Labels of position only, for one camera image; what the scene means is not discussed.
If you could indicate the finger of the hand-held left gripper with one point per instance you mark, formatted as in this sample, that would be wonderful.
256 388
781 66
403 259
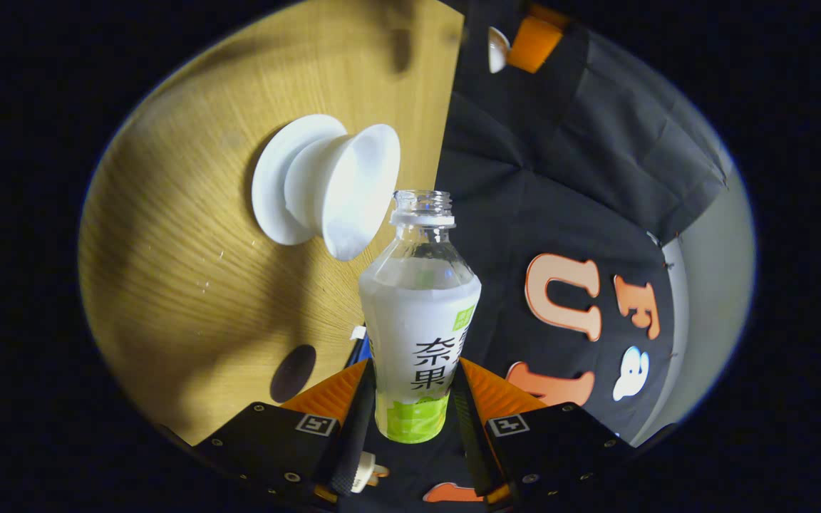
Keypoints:
535 43

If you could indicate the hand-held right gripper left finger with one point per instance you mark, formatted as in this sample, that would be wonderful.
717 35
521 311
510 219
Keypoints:
353 442

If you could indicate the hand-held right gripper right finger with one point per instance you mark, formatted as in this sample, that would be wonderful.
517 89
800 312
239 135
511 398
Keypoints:
469 442

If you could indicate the dark round coaster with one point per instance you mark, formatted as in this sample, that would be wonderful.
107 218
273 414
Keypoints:
293 372

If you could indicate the clear water bottle white label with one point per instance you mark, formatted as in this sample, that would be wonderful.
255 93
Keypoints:
417 335

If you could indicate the white teacup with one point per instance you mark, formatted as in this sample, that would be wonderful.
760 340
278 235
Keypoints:
353 192

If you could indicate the white toaster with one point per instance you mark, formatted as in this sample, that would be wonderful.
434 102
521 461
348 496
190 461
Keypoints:
362 476

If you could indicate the toast slice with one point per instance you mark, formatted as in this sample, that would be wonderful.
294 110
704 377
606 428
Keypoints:
381 472

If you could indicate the blue folded cloth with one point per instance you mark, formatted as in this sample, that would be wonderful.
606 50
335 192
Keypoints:
358 350

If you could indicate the black backdrop cloth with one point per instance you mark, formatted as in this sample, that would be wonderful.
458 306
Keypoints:
596 142

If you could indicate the white saucer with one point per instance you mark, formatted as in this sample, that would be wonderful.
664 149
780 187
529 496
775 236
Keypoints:
271 185

